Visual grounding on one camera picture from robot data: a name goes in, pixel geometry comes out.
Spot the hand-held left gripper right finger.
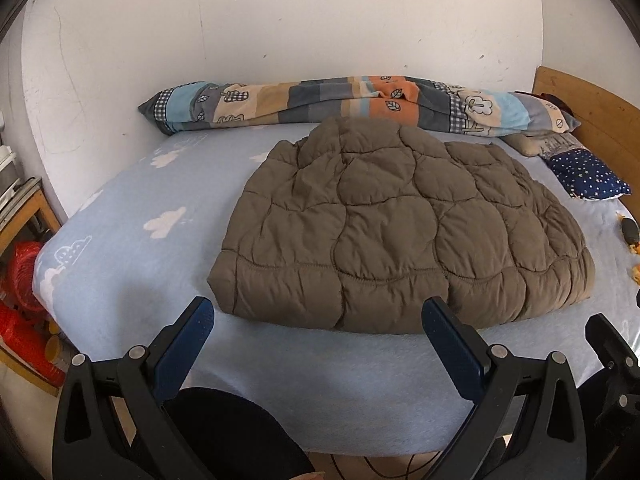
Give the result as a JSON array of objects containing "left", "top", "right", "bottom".
[{"left": 421, "top": 296, "right": 587, "bottom": 480}]

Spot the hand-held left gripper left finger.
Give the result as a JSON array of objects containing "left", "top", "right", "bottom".
[{"left": 52, "top": 296, "right": 216, "bottom": 480}]

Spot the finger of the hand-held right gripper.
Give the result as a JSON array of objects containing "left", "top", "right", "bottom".
[{"left": 584, "top": 312, "right": 640, "bottom": 428}]

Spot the brown quilted jacket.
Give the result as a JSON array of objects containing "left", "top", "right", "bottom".
[{"left": 207, "top": 116, "right": 596, "bottom": 335}]

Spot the light blue cloud bed sheet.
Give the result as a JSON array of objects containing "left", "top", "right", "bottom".
[{"left": 32, "top": 127, "right": 640, "bottom": 458}]

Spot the person's left leg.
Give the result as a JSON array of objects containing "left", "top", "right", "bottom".
[{"left": 129, "top": 386, "right": 317, "bottom": 480}]

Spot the person's leg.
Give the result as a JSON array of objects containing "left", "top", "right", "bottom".
[
  {"left": 575, "top": 372, "right": 640, "bottom": 480},
  {"left": 129, "top": 386, "right": 317, "bottom": 480}
]

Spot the person's right leg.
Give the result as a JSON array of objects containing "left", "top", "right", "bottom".
[{"left": 575, "top": 372, "right": 640, "bottom": 480}]

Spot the dark oval object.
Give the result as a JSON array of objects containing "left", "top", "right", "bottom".
[{"left": 616, "top": 214, "right": 640, "bottom": 256}]

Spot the navy star pillow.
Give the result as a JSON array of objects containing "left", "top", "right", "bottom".
[{"left": 547, "top": 150, "right": 632, "bottom": 203}]

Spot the wooden shelf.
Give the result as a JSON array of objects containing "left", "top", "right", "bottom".
[{"left": 0, "top": 177, "right": 63, "bottom": 398}]

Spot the beige patterned pillow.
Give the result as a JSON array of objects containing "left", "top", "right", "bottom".
[{"left": 502, "top": 130, "right": 588, "bottom": 158}]

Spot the wooden headboard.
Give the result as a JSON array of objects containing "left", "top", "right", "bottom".
[{"left": 531, "top": 65, "right": 640, "bottom": 221}]

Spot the white grey appliance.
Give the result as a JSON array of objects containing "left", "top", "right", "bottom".
[{"left": 0, "top": 145, "right": 24, "bottom": 201}]

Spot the patchwork rolled quilt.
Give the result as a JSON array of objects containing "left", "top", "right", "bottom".
[{"left": 137, "top": 75, "right": 583, "bottom": 138}]

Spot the black floor cable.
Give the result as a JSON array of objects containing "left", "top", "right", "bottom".
[{"left": 327, "top": 452, "right": 436, "bottom": 480}]

